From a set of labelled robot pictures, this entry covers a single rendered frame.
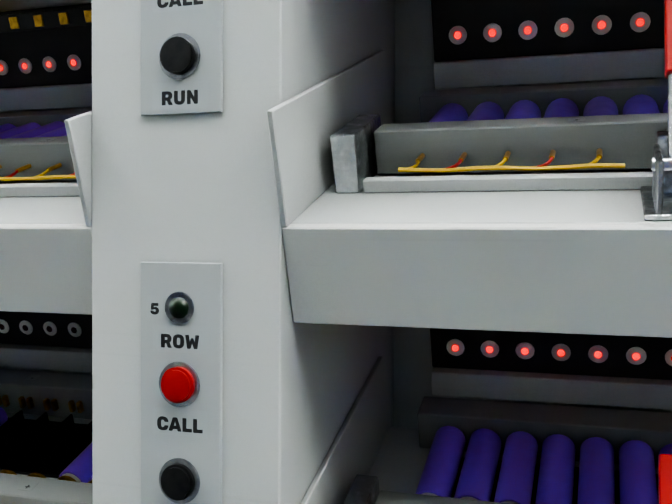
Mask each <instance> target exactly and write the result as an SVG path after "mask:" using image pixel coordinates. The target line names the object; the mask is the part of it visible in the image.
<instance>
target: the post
mask: <svg viewBox="0 0 672 504"><path fill-rule="evenodd" d="M381 50H385V58H386V71H387V84H388V97H389V110H390V123H391V124H392V123H394V115H395V0H223V112H220V113H198V114H176V115H155V116H141V0H92V471H93V504H141V262H191V263H222V264H223V382H222V504H300V503H301V502H302V500H303V498H304V496H305V494H306V492H307V490H308V488H309V487H310V485H311V483H312V481H313V479H314V477H315V475H316V473H317V472H318V470H319V468H320V466H321V464H322V462H323V460H324V458H325V457H326V455H327V453H328V451H329V449H330V447H331V445H332V443H333V442H334V440H335V438H336V436H337V434H338V432H339V430H340V428H341V427H342V425H343V423H344V421H345V419H346V417H347V415H348V414H349V412H350V410H351V408H352V406H353V404H354V402H355V400H356V399H357V397H358V395H359V393H360V391H361V389H362V387H363V385H364V384H365V382H366V380H367V378H368V376H369V374H370V372H371V370H372V369H373V367H374V365H375V363H376V361H377V359H378V357H379V356H382V357H383V360H384V371H385V383H386V394H387V405H388V417H389V427H393V327H388V326H363V325H338V324H312V323H295V322H293V315H292V307H291V299H290V291H289V284H288V276H287V268H286V260H285V252H284V244H283V236H282V226H281V221H280V214H279V206H278V198H277V190H276V182H275V174H274V166H273V158H272V151H271V143H270V135H269V127H268V119H267V111H268V110H270V109H271V108H273V107H275V106H277V105H279V104H281V103H283V102H285V101H287V100H288V99H290V98H292V97H294V96H296V95H298V94H300V93H302V92H303V91H305V90H307V89H309V88H311V87H313V86H315V85H317V84H318V83H320V82H322V81H324V80H326V79H328V78H330V77H332V76H334V75H335V74H337V73H339V72H341V71H343V70H345V69H347V68H349V67H350V66H352V65H354V64H356V63H358V62H360V61H362V60H364V59H365V58H367V57H369V56H371V55H373V54H375V53H377V52H379V51H381Z"/></svg>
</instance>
